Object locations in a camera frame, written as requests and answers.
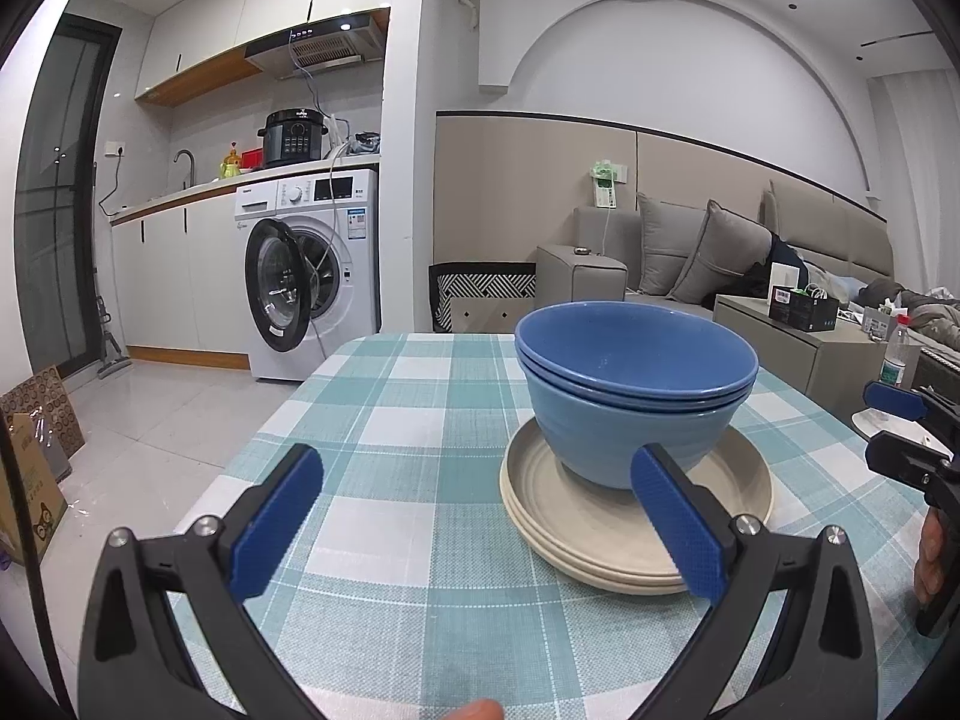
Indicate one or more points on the teal checked tablecloth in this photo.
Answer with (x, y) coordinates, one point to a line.
(420, 420)

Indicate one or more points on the black open box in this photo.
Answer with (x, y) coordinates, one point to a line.
(806, 315)

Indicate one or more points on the yellow bottle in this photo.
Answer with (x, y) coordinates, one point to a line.
(231, 161)

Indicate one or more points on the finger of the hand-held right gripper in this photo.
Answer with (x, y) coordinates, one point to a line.
(896, 399)
(900, 454)

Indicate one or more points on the grey side cabinet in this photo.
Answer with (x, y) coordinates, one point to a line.
(795, 360)

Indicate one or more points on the blue bowl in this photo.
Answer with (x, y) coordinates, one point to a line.
(630, 345)
(600, 392)
(600, 442)

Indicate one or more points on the white kitchen base cabinets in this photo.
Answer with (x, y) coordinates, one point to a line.
(180, 277)

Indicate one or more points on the brown cardboard box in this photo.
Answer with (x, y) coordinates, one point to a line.
(30, 495)

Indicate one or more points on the tissue box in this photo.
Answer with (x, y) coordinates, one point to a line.
(879, 322)

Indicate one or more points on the grey sofa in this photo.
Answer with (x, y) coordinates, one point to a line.
(592, 277)

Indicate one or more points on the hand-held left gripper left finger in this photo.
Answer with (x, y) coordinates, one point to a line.
(274, 525)

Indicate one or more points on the black pressure cooker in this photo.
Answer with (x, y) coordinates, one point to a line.
(292, 139)

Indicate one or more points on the person's left hand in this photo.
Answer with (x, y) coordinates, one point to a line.
(472, 711)

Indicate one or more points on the upright floor cleaner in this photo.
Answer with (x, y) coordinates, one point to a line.
(112, 345)

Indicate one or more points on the grey cushion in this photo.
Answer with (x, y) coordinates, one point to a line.
(720, 255)
(664, 240)

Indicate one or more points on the white wall cabinets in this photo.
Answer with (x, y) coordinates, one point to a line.
(225, 7)

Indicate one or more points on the person's right hand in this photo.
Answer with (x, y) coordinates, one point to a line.
(931, 555)

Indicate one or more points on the white rounded box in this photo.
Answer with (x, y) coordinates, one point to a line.
(784, 277)

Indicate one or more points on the range hood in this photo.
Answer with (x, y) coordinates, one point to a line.
(330, 45)

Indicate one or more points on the dark glass door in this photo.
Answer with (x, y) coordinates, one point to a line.
(60, 202)

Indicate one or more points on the white washing machine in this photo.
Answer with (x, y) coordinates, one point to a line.
(345, 240)

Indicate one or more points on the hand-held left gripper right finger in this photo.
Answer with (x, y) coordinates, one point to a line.
(675, 525)

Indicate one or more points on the cream plate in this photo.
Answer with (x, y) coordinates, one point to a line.
(532, 480)
(547, 566)

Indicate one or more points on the metal kitchen faucet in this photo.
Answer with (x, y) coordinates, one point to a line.
(186, 165)

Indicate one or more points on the patterned cardboard sheet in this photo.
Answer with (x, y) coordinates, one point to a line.
(52, 397)

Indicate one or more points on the clear water bottle red cap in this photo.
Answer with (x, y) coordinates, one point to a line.
(894, 360)

